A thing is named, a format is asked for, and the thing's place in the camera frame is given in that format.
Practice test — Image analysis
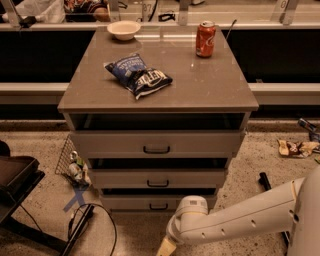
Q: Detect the black floor cable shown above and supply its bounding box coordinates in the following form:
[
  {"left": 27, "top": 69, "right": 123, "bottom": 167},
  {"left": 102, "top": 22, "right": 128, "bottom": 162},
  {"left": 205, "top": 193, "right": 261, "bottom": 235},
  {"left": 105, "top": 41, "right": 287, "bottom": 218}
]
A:
[{"left": 67, "top": 203, "right": 118, "bottom": 256}]

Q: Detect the person in background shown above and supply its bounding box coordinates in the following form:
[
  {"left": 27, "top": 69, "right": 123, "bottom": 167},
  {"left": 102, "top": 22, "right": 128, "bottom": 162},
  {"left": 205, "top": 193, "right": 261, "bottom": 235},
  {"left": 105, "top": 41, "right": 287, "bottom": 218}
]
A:
[{"left": 64, "top": 0, "right": 110, "bottom": 22}]

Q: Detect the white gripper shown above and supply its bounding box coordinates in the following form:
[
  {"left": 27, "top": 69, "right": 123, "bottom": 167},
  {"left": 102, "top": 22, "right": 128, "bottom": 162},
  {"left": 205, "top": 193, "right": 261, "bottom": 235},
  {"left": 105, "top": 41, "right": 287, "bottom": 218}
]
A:
[{"left": 156, "top": 196, "right": 208, "bottom": 256}]

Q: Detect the brown snack wrapper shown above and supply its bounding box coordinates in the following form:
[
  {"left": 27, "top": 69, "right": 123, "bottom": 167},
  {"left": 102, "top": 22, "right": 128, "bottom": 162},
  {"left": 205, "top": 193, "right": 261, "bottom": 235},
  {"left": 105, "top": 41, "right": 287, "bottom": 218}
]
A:
[{"left": 278, "top": 140, "right": 320, "bottom": 158}]

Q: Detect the wire mesh basket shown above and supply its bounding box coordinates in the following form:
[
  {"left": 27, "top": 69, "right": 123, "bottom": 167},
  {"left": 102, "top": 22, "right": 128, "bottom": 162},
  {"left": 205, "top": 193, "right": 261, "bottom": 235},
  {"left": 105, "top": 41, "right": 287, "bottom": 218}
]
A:
[{"left": 55, "top": 136, "right": 91, "bottom": 188}]

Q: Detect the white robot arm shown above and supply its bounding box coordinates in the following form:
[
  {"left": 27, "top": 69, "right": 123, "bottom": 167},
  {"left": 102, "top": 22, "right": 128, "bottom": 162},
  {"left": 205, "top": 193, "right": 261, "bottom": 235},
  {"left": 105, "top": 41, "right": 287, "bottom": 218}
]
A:
[{"left": 156, "top": 168, "right": 320, "bottom": 256}]

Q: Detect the blue kettle chips bag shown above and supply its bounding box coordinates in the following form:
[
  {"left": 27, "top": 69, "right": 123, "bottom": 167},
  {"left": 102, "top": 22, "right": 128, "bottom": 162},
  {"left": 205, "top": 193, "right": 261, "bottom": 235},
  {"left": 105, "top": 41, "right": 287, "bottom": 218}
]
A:
[{"left": 104, "top": 54, "right": 173, "bottom": 100}]

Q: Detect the white bowl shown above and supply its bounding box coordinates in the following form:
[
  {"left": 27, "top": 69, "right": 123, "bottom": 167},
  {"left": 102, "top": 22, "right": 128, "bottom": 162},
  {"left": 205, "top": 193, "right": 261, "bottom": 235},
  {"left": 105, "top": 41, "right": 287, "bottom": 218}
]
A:
[{"left": 107, "top": 20, "right": 141, "bottom": 41}]

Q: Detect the blue snack packet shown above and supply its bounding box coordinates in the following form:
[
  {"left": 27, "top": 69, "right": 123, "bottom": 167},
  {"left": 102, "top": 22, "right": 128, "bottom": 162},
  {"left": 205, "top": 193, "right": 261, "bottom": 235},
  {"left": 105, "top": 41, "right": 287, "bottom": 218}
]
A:
[{"left": 298, "top": 118, "right": 320, "bottom": 142}]

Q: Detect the black metal floor bar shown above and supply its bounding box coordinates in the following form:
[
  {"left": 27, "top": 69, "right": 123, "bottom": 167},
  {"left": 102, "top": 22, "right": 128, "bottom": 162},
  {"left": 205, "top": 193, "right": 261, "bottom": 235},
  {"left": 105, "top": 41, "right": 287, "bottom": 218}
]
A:
[{"left": 258, "top": 172, "right": 289, "bottom": 246}]

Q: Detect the grey drawer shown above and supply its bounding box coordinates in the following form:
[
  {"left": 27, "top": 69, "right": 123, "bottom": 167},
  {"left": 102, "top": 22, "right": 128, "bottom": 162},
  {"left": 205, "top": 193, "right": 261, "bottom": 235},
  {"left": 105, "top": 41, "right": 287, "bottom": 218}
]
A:
[
  {"left": 88, "top": 169, "right": 226, "bottom": 189},
  {"left": 70, "top": 131, "right": 244, "bottom": 159},
  {"left": 99, "top": 194, "right": 218, "bottom": 212}
]

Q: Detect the white plastic bag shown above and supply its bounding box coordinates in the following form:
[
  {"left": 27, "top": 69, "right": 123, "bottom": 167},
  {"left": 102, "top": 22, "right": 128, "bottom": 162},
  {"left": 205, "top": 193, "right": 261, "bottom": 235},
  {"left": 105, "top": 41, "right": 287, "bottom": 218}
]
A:
[{"left": 1, "top": 0, "right": 65, "bottom": 26}]

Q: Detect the orange soda can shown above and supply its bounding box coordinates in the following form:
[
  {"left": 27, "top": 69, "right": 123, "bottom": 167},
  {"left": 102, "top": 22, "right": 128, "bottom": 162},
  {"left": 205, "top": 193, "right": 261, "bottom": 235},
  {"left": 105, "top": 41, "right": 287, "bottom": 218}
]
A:
[{"left": 196, "top": 21, "right": 216, "bottom": 58}]

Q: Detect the small bottle in basket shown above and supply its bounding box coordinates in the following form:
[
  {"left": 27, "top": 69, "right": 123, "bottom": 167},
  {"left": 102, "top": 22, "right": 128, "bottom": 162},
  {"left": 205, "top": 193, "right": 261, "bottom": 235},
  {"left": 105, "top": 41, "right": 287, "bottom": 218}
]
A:
[{"left": 68, "top": 151, "right": 85, "bottom": 183}]

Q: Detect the grey drawer cabinet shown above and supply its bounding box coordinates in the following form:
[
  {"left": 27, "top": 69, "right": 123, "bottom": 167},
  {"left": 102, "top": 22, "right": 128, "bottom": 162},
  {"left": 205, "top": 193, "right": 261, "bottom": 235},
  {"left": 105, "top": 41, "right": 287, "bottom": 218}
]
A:
[{"left": 58, "top": 27, "right": 258, "bottom": 205}]

